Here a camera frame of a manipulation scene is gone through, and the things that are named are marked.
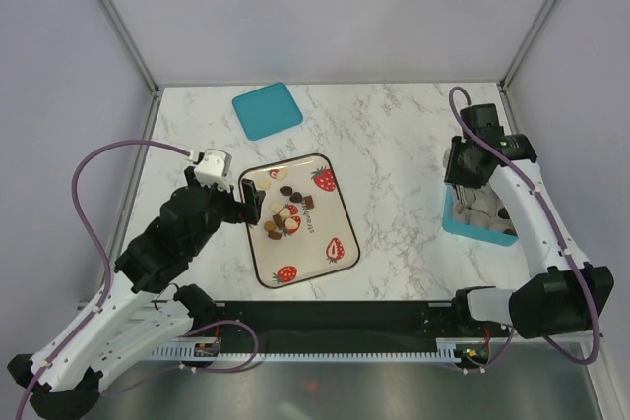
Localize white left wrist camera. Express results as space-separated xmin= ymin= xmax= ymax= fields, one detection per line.
xmin=188 ymin=149 xmax=232 ymax=190

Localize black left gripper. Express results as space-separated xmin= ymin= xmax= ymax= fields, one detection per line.
xmin=187 ymin=166 xmax=266 ymax=256

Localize aluminium frame post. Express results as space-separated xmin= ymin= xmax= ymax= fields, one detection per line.
xmin=497 ymin=0 xmax=592 ymax=92
xmin=67 ymin=0 xmax=163 ymax=96

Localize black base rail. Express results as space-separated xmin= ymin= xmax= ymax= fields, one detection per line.
xmin=217 ymin=301 xmax=508 ymax=353

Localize teal chocolate box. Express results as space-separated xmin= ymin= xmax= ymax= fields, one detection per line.
xmin=442 ymin=185 xmax=518 ymax=247

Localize white cable duct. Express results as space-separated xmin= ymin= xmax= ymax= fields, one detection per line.
xmin=144 ymin=339 xmax=489 ymax=364

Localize teal box lid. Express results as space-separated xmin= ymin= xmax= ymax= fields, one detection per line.
xmin=232 ymin=83 xmax=303 ymax=141

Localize aluminium frame post right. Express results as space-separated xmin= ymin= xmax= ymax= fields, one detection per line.
xmin=497 ymin=0 xmax=592 ymax=92

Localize strawberry print serving tray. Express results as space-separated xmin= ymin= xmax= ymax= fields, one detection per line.
xmin=238 ymin=153 xmax=360 ymax=289

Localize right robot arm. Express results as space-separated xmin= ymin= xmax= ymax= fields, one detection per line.
xmin=445 ymin=104 xmax=614 ymax=339

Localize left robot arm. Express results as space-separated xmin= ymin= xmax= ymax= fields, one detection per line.
xmin=7 ymin=168 xmax=265 ymax=419

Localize metal tongs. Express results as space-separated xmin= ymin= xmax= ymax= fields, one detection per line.
xmin=453 ymin=185 xmax=470 ymax=214

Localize aluminium frame post left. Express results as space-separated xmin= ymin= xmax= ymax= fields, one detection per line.
xmin=67 ymin=0 xmax=163 ymax=96

